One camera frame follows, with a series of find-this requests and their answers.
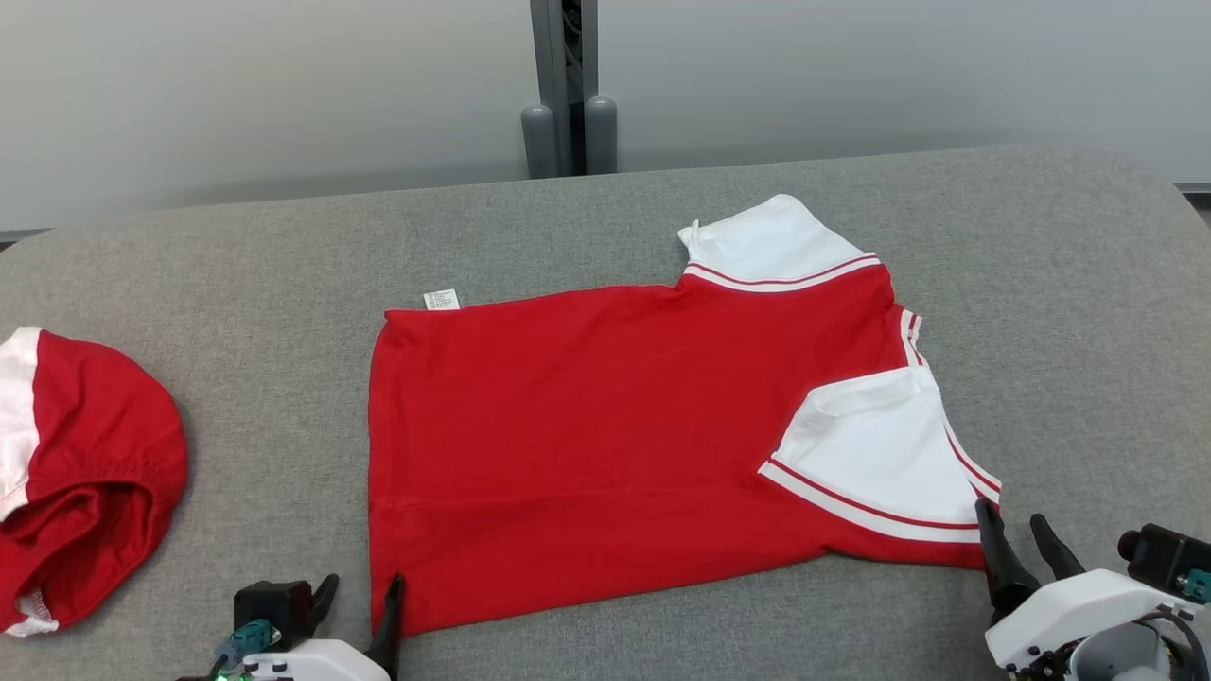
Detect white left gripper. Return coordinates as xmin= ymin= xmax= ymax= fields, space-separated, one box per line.
xmin=203 ymin=573 xmax=406 ymax=681

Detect thin black cable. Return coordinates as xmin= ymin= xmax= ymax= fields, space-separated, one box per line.
xmin=1140 ymin=608 xmax=1210 ymax=681

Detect grey metal partition post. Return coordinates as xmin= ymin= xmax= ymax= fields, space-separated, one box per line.
xmin=520 ymin=0 xmax=619 ymax=180

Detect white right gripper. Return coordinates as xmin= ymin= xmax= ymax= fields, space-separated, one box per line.
xmin=974 ymin=498 xmax=1184 ymax=681

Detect red white shorts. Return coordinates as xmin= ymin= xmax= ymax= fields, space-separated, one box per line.
xmin=0 ymin=327 xmax=188 ymax=637

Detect red white basketball jersey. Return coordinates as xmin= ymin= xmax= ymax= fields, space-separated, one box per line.
xmin=367 ymin=194 xmax=1004 ymax=639

